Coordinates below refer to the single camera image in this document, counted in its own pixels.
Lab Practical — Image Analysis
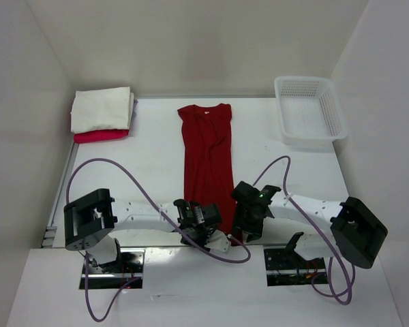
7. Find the dark red t shirt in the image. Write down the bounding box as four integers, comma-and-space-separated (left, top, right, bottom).
177, 104, 236, 234

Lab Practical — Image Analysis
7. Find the lavender t shirt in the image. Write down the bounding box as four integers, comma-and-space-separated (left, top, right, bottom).
131, 99, 138, 119

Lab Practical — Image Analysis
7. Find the pink t shirt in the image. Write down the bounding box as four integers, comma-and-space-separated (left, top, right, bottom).
74, 129, 129, 144

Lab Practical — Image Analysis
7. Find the cream white t shirt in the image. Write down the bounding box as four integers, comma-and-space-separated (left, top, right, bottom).
70, 87, 134, 134

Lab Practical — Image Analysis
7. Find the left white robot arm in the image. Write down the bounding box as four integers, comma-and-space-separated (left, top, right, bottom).
63, 189, 229, 273

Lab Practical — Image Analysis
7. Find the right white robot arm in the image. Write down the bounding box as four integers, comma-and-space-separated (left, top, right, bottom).
231, 181, 389, 269

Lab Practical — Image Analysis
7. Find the white plastic laundry basket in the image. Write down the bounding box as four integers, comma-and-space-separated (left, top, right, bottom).
274, 76, 348, 145

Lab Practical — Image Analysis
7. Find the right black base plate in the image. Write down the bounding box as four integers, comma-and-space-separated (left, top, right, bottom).
263, 247, 328, 286

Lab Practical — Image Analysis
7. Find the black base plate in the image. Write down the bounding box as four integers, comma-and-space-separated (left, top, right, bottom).
263, 247, 328, 286
79, 248, 145, 290

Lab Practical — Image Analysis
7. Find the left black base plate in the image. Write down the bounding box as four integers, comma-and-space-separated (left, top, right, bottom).
79, 248, 145, 290

